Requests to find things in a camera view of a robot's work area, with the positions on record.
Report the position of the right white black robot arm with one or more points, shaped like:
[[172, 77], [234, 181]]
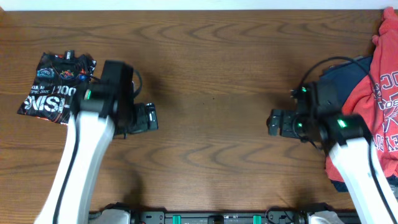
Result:
[[346, 140]]

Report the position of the navy blue folded garment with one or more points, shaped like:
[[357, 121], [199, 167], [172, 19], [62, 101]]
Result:
[[345, 77]]

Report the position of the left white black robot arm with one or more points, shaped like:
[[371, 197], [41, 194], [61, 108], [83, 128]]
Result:
[[99, 111]]

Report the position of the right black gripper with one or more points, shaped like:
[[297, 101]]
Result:
[[288, 116]]

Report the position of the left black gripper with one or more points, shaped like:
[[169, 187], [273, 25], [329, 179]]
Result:
[[141, 122]]

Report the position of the red printed t-shirt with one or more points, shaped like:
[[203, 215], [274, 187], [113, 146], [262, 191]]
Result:
[[375, 96]]

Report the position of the black orange patterned jersey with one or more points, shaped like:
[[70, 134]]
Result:
[[57, 78]]

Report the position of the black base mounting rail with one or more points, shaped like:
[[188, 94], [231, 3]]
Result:
[[318, 213]]

